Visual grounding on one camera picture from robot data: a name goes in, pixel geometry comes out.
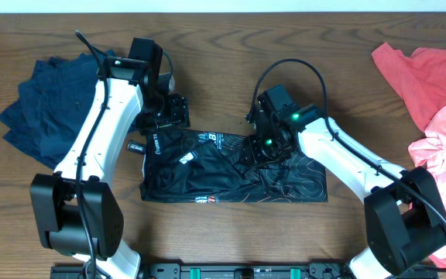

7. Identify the red shirt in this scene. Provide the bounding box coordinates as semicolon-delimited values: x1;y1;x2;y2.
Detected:
371;42;446;279

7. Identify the black printed cycling jersey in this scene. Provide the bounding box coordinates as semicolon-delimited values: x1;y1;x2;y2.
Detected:
127;129;328;203

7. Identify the navy blue folded garment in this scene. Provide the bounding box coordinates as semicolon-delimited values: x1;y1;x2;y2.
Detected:
0;53;98;169

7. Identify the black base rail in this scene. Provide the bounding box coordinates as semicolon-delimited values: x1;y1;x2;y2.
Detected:
50;262;439;279

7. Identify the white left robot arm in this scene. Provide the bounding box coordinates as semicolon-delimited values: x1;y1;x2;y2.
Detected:
30;56;174;278

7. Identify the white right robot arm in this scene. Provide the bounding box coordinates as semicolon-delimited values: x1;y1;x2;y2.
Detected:
245;101;446;278

